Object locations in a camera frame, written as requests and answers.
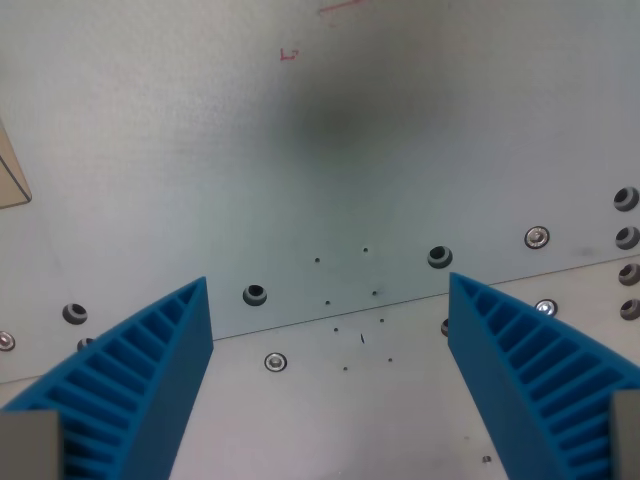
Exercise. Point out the tan box corner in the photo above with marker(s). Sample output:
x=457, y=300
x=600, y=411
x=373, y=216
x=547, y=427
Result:
x=9, y=175

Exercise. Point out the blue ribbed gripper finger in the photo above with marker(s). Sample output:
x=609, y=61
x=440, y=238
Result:
x=165, y=370
x=500, y=350

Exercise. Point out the silver countersunk screw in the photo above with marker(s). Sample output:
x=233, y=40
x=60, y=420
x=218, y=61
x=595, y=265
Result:
x=275, y=361
x=537, y=236
x=5, y=341
x=547, y=307

